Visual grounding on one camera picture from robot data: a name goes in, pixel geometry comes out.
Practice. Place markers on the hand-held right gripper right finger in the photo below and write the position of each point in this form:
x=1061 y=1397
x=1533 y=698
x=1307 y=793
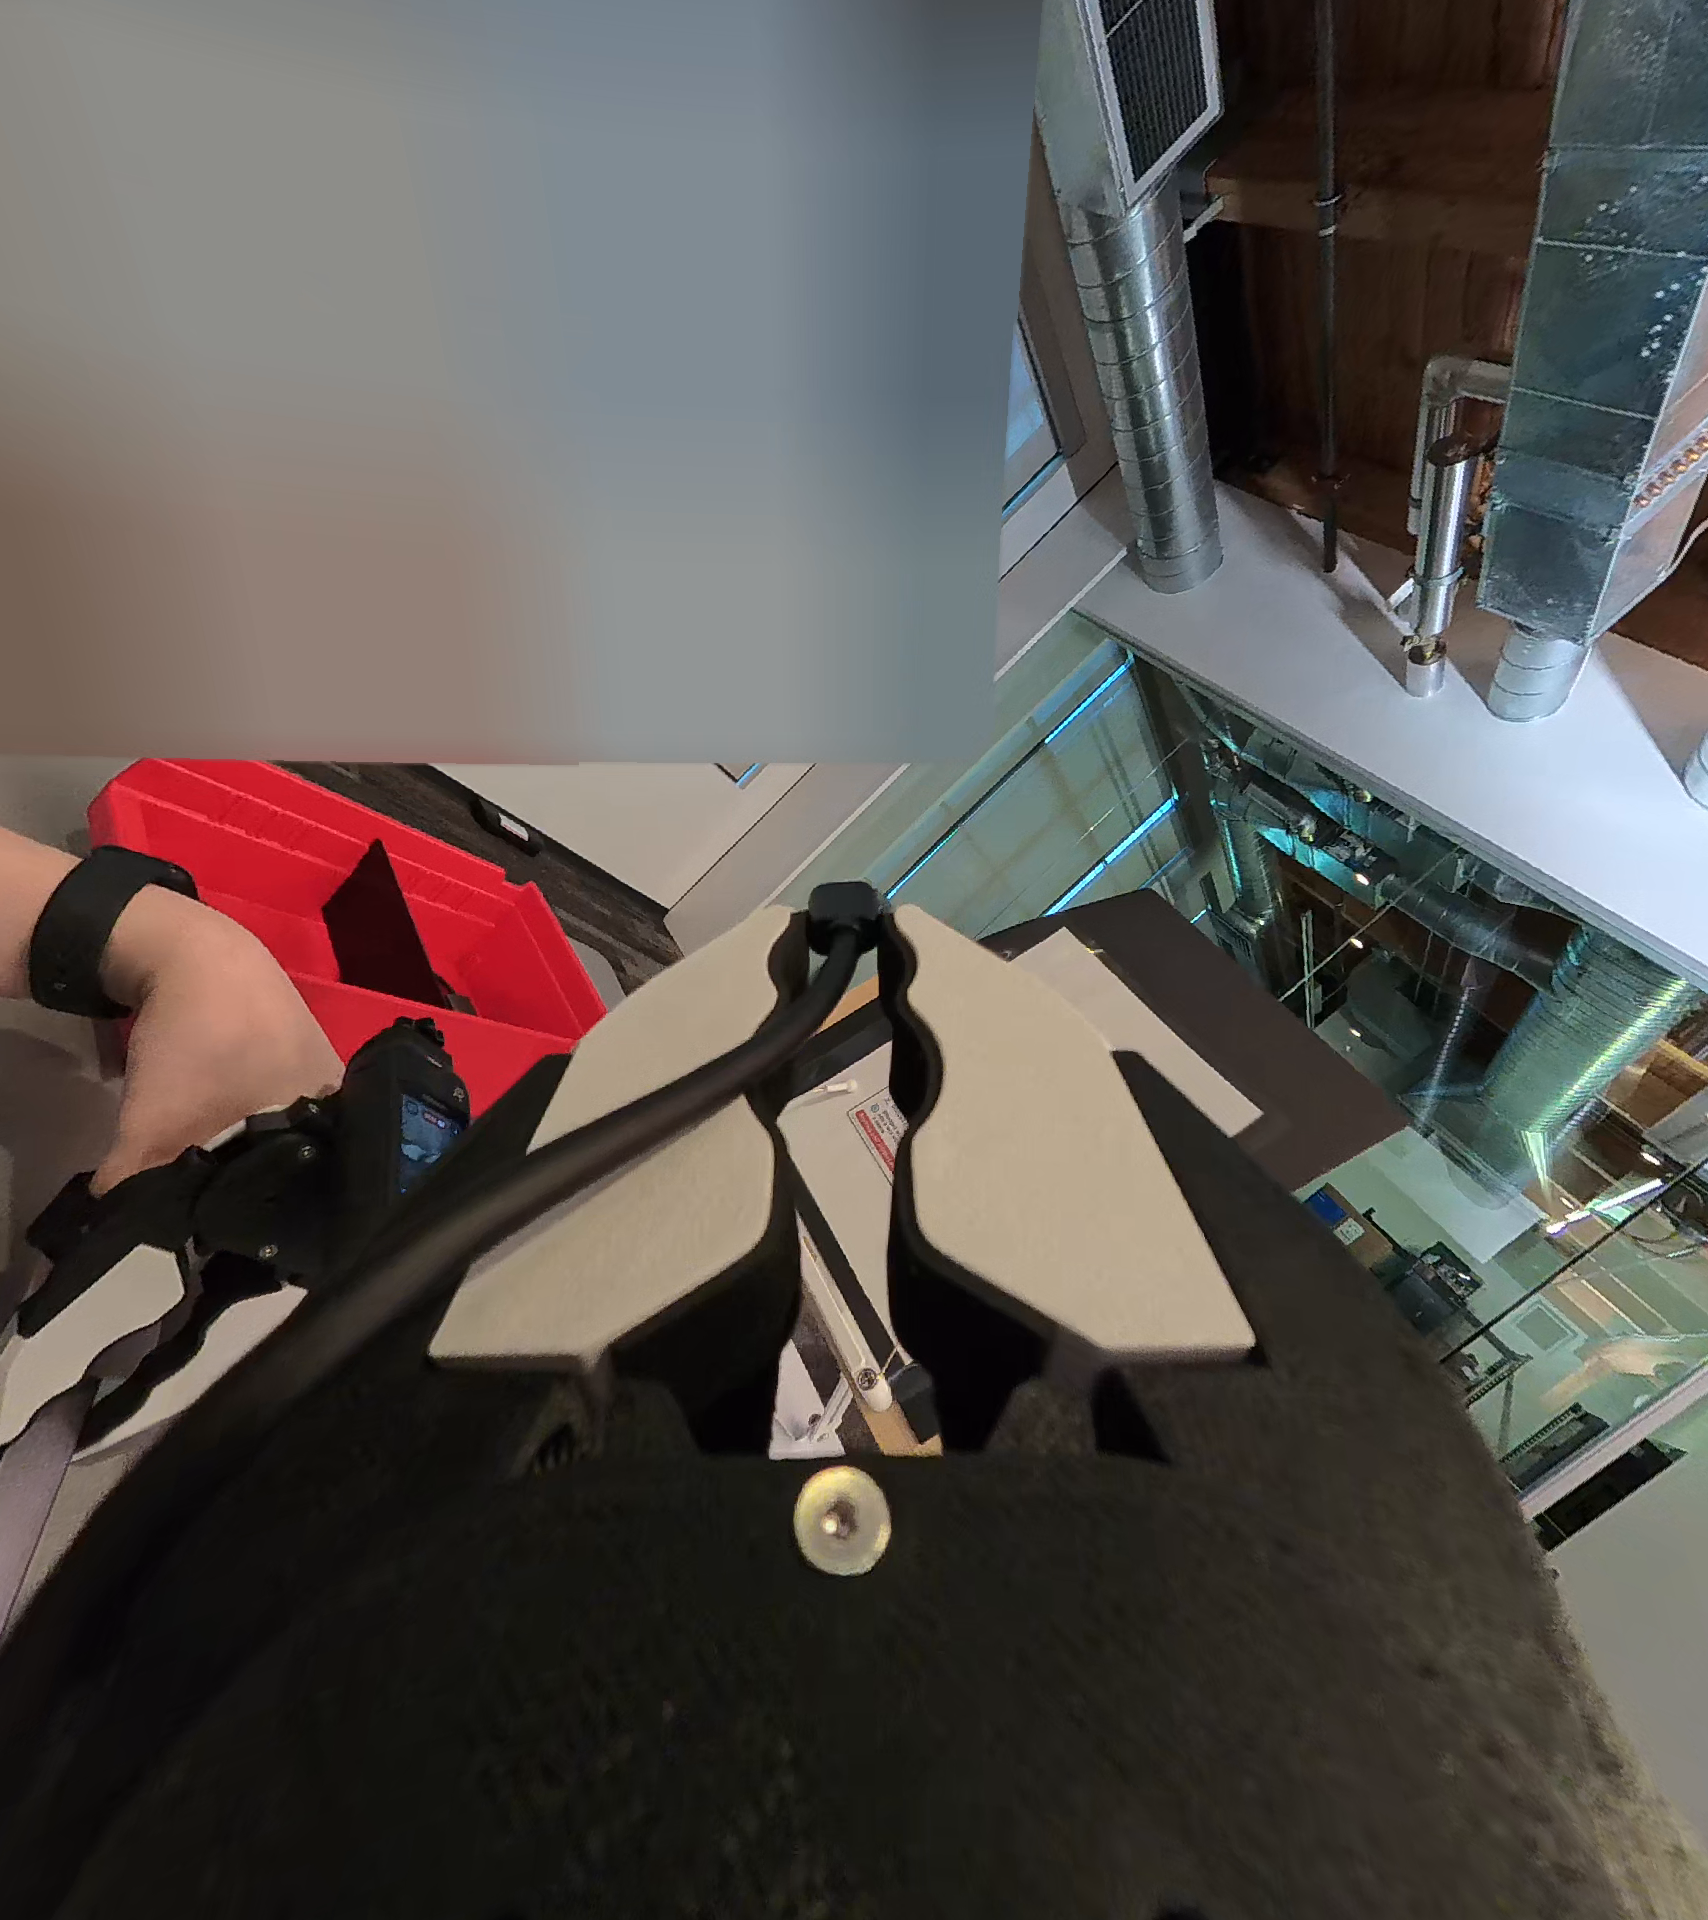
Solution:
x=1064 y=1200

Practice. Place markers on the metal vent grille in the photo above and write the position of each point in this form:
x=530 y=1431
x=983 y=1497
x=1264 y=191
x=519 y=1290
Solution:
x=1161 y=77

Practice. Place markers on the silver metal pipe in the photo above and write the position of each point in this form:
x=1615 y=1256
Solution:
x=1438 y=555

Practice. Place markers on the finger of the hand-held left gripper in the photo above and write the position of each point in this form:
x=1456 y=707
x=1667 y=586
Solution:
x=44 y=1351
x=233 y=1341

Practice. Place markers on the wooden instruction sign board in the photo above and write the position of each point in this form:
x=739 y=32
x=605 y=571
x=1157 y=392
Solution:
x=1199 y=1035

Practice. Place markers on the rectangular metal duct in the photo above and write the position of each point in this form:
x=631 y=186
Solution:
x=1619 y=298

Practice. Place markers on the red plastic bin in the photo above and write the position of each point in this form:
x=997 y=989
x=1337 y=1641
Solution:
x=495 y=960

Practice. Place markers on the black wrist watch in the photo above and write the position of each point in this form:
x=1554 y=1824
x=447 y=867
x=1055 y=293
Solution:
x=88 y=929

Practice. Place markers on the person's left hand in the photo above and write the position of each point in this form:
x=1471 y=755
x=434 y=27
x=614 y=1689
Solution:
x=209 y=1035

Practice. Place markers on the round metal duct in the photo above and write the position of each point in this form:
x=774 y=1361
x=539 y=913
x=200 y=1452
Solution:
x=1145 y=375

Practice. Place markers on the thin black pipe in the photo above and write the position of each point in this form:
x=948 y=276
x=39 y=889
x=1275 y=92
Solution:
x=1327 y=298

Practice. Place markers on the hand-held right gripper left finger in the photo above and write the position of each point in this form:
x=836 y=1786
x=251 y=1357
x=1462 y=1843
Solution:
x=614 y=1274

